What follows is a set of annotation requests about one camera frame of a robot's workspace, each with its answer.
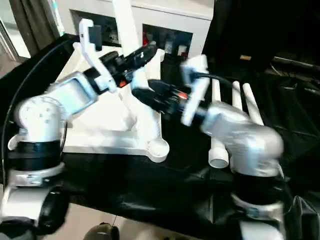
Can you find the small gold tag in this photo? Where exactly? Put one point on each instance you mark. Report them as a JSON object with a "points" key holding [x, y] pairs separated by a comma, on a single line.
{"points": [[245, 57]]}

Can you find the white plastic table leg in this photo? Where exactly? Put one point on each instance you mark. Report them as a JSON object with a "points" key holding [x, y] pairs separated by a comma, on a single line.
{"points": [[237, 97], [218, 145], [125, 25], [252, 105]]}

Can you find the black mat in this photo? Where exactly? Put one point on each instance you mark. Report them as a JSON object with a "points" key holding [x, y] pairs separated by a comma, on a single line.
{"points": [[175, 190]]}

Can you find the white cabinet with glass doors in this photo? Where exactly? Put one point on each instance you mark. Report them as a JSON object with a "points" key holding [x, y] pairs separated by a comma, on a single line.
{"points": [[165, 17]]}

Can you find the grey curtain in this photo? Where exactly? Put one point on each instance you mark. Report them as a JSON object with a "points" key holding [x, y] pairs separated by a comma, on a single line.
{"points": [[32, 22]]}

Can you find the white plastic table top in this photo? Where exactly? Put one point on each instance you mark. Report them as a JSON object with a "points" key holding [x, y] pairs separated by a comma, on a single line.
{"points": [[105, 125]]}

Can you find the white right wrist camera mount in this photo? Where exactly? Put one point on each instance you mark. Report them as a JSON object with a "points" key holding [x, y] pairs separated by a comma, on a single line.
{"points": [[195, 85]]}

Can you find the black metal bar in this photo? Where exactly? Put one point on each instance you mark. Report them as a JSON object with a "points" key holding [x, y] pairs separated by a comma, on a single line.
{"points": [[297, 62]]}

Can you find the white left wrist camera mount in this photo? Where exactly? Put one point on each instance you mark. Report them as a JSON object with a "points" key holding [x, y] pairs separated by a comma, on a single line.
{"points": [[92, 55]]}

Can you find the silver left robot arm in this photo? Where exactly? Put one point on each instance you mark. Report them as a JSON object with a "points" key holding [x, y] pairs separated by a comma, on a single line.
{"points": [[40, 125]]}

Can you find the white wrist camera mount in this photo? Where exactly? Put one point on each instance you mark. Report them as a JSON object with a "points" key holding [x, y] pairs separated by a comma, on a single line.
{"points": [[92, 55], [195, 85]]}

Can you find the grey left robot foot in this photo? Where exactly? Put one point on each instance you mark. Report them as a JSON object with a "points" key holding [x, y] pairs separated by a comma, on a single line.
{"points": [[102, 232]]}

